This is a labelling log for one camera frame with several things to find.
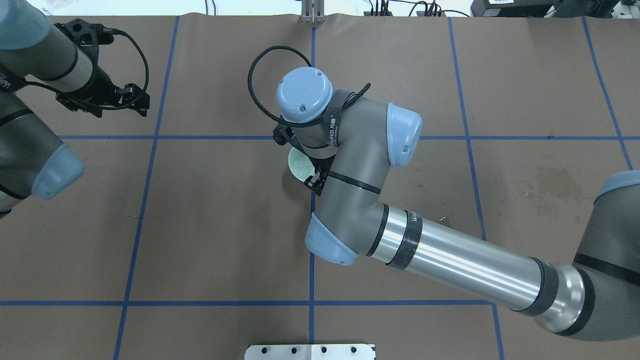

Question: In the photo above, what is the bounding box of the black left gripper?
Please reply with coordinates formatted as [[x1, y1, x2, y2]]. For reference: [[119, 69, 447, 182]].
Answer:
[[54, 19, 150, 118]]

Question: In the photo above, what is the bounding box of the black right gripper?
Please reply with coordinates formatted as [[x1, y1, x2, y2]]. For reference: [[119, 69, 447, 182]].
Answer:
[[272, 125, 337, 196]]

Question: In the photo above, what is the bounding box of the green ceramic bowl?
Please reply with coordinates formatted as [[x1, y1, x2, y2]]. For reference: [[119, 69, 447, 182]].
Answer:
[[287, 147, 316, 183]]

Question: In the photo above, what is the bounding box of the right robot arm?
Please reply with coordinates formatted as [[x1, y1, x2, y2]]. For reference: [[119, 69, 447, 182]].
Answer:
[[276, 66, 639, 341]]

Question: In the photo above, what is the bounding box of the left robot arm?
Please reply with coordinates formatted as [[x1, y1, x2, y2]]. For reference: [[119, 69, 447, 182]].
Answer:
[[0, 0, 151, 218]]

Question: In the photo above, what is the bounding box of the brown paper table cover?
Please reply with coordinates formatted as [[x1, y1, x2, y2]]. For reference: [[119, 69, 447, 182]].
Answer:
[[1, 14, 639, 360]]

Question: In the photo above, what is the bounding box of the black power strip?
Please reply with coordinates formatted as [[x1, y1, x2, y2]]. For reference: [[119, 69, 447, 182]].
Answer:
[[361, 3, 447, 18]]

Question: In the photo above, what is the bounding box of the black equipment box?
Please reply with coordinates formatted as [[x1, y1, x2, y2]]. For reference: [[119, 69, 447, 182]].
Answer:
[[470, 0, 620, 19]]

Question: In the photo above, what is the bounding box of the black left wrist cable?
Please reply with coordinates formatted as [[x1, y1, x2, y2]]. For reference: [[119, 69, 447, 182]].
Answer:
[[30, 28, 151, 112]]

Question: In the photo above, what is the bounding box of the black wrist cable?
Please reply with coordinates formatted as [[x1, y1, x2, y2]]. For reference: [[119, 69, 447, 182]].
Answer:
[[30, 28, 151, 112], [247, 45, 372, 128]]

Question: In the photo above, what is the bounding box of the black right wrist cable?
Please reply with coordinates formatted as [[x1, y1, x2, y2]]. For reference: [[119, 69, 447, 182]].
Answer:
[[247, 45, 372, 128]]

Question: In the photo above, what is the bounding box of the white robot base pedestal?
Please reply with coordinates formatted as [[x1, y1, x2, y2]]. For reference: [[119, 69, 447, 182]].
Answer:
[[244, 343, 377, 360]]

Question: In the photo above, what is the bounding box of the aluminium frame post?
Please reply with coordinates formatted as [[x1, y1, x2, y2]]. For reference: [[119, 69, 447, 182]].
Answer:
[[300, 0, 326, 25]]

